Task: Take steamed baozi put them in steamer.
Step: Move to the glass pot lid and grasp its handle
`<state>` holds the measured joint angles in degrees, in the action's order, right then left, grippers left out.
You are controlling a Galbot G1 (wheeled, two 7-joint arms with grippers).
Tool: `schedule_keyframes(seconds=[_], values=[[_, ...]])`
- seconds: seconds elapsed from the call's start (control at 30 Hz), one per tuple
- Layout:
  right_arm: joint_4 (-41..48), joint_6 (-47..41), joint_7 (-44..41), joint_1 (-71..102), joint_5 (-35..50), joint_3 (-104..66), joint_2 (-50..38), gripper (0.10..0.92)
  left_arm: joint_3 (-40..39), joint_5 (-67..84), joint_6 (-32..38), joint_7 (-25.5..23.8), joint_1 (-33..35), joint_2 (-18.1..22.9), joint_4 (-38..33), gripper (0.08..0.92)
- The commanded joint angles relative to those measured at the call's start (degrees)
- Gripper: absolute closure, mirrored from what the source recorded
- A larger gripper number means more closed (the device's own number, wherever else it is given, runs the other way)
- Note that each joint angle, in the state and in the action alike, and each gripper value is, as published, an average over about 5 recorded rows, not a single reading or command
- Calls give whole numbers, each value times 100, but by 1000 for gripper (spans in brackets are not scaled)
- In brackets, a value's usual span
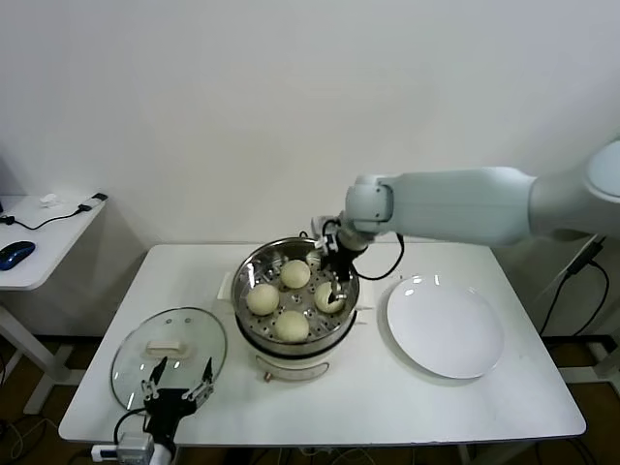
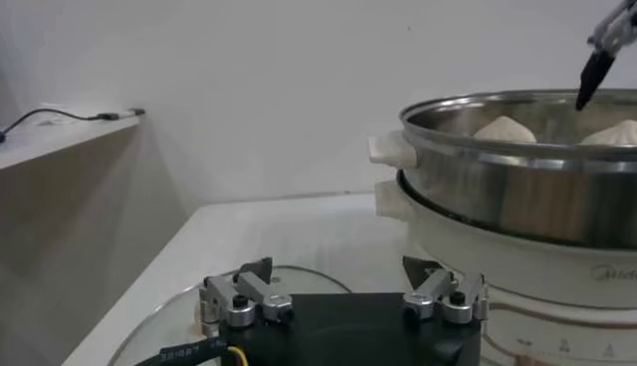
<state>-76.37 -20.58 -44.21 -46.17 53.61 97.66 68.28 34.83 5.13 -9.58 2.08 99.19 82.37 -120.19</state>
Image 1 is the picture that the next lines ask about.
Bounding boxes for black desk cable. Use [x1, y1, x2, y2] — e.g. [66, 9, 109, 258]
[0, 205, 92, 233]

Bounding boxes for white steamed baozi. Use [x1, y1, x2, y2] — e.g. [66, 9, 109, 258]
[246, 284, 281, 316]
[281, 260, 312, 289]
[314, 282, 348, 314]
[274, 310, 310, 343]

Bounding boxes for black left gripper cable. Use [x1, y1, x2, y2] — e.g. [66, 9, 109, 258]
[114, 409, 149, 445]

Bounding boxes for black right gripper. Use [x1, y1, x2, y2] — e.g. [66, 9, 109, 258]
[320, 244, 362, 307]

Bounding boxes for white hanging cable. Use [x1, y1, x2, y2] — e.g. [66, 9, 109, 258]
[542, 232, 606, 295]

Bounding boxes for blue computer mouse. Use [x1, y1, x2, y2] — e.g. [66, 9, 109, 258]
[0, 241, 36, 272]

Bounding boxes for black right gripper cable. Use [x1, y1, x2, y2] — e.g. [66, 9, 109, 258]
[356, 234, 406, 282]

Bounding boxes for black power adapter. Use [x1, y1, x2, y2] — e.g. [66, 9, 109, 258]
[566, 236, 606, 275]

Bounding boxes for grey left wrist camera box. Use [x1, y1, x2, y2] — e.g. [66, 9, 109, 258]
[117, 433, 154, 460]

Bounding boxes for white side desk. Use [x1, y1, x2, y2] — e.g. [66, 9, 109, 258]
[0, 195, 107, 418]

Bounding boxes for glass lid with white handle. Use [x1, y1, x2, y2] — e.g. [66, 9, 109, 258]
[109, 306, 228, 409]

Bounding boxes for white electric cooker pot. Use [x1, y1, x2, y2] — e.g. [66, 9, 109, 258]
[216, 270, 375, 385]

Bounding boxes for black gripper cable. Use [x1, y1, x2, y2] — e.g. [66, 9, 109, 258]
[114, 409, 149, 445]
[356, 234, 406, 282]

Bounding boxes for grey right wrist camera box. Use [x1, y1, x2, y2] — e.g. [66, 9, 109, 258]
[311, 215, 340, 253]

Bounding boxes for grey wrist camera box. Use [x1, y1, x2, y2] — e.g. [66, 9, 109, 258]
[311, 215, 340, 253]
[117, 433, 154, 460]

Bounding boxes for stainless steel steamer basket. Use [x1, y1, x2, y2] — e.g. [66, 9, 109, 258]
[230, 236, 362, 351]

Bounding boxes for black hanging power cable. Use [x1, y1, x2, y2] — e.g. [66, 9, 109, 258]
[538, 261, 609, 338]

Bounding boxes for white round plate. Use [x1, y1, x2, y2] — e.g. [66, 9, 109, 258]
[386, 274, 505, 380]

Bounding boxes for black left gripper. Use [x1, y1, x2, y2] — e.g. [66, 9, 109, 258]
[140, 357, 215, 440]

